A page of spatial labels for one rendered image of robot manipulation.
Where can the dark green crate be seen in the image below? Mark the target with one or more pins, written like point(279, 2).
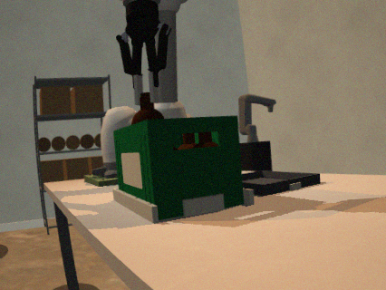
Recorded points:
point(148, 168)

